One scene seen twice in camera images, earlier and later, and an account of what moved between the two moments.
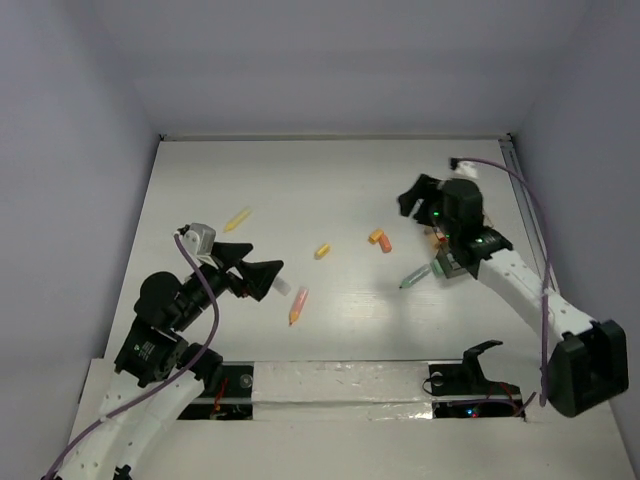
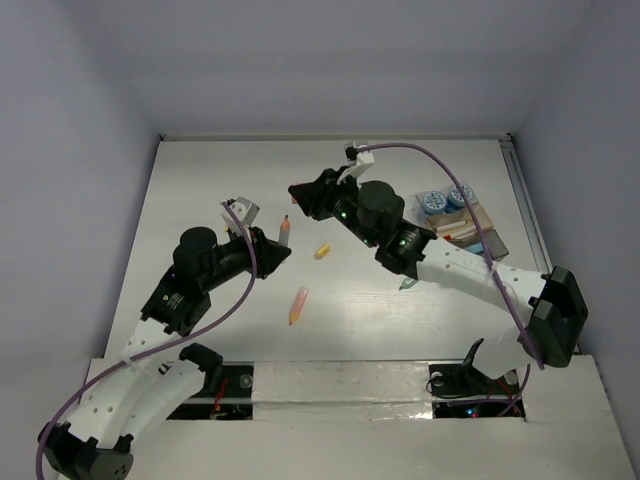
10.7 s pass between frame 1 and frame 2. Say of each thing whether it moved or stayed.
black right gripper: moved
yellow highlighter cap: stayed
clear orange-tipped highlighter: moved
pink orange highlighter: stayed
